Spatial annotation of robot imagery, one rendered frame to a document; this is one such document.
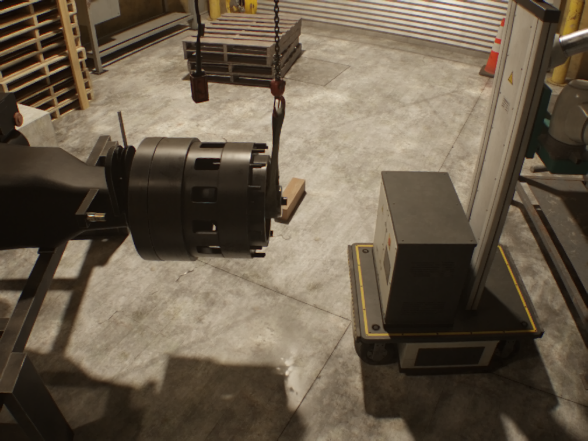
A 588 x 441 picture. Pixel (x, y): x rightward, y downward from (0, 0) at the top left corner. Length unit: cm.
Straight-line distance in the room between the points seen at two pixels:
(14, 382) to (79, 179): 92
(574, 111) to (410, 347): 129
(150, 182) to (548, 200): 273
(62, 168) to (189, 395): 124
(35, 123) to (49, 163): 212
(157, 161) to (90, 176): 41
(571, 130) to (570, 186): 213
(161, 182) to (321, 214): 175
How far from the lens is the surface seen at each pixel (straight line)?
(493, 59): 649
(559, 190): 397
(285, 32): 589
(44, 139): 463
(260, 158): 217
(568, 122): 195
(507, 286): 281
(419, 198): 236
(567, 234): 353
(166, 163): 210
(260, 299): 298
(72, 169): 243
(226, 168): 205
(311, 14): 781
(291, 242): 334
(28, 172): 239
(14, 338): 224
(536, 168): 271
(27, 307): 234
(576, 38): 251
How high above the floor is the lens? 215
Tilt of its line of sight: 38 degrees down
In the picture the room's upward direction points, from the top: straight up
